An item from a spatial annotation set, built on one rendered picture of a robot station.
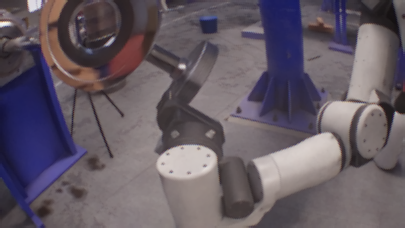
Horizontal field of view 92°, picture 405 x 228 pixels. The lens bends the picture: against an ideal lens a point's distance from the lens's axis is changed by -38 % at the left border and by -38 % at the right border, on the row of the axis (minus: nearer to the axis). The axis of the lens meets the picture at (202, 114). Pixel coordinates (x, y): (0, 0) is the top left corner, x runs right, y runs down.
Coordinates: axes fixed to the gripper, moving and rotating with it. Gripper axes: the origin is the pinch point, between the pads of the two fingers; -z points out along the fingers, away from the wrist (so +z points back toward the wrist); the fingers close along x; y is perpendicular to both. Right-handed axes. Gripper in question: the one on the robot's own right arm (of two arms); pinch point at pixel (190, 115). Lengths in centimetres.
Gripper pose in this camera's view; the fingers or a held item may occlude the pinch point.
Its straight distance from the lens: 54.5
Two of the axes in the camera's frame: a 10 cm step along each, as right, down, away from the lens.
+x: 8.3, 4.8, 2.8
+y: 5.6, -7.6, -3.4
